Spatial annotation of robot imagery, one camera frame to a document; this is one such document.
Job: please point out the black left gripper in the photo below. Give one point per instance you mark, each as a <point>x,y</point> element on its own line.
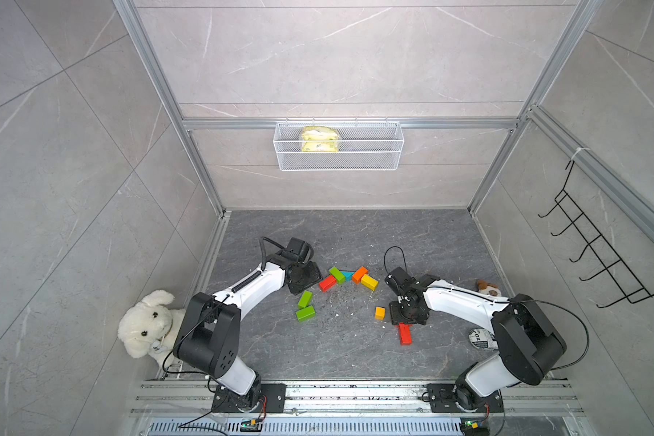
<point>314,277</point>

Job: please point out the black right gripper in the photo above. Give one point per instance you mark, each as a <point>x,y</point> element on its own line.
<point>395,317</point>

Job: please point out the red block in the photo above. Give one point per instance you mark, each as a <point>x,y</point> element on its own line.
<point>327,283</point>

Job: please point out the green block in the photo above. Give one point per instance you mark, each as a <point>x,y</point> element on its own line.
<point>338,275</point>
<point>305,300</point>
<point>305,313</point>

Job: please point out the yellow rectangular block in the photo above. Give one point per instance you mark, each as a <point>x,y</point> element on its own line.
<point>369,282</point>

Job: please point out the orange block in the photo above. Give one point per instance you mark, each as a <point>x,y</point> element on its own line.
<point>358,275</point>

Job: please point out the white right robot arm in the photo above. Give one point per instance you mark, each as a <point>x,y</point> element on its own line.
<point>528,344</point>

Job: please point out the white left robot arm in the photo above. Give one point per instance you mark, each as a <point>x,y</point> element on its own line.
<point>209,335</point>

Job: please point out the red block vertical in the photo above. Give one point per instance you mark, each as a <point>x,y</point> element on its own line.
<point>405,336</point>

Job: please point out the small yellow-orange cube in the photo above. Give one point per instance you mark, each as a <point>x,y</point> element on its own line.
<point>379,313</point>

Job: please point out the white printed pouch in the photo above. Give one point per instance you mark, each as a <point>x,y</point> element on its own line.
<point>482,339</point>

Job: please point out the brown plush toy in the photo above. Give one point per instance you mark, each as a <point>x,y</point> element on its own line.
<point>488,290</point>

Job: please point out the yellow bag in basket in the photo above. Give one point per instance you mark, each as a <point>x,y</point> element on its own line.
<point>319,139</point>

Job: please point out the white plush dog toy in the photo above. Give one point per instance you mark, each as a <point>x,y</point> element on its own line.
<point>150,328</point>

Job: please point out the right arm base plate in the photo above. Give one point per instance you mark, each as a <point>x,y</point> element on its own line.
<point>449,398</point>

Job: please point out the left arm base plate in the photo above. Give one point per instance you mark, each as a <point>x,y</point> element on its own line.
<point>266,397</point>

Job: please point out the white wire mesh basket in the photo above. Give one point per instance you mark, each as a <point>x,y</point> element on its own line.
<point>344,146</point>

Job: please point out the aluminium mounting rail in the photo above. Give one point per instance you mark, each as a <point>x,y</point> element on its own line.
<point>352,398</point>

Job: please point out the black wall hook rack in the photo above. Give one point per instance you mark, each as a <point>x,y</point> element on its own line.
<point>631,288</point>

